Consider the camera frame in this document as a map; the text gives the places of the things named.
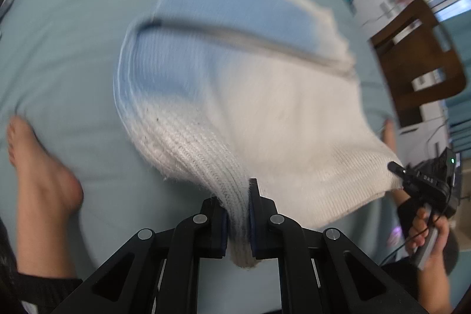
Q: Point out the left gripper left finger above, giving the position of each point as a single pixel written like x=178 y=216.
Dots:
x=155 y=272

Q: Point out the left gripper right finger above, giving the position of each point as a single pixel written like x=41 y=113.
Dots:
x=321 y=272

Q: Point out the white and blue knit sweater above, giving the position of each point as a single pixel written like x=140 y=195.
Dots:
x=218 y=92

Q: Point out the brown wooden chair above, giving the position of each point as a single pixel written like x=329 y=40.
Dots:
x=412 y=45

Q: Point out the bare left foot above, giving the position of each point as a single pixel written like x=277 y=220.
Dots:
x=48 y=195

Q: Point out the teal bed sheet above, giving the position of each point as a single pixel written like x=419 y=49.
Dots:
x=57 y=63

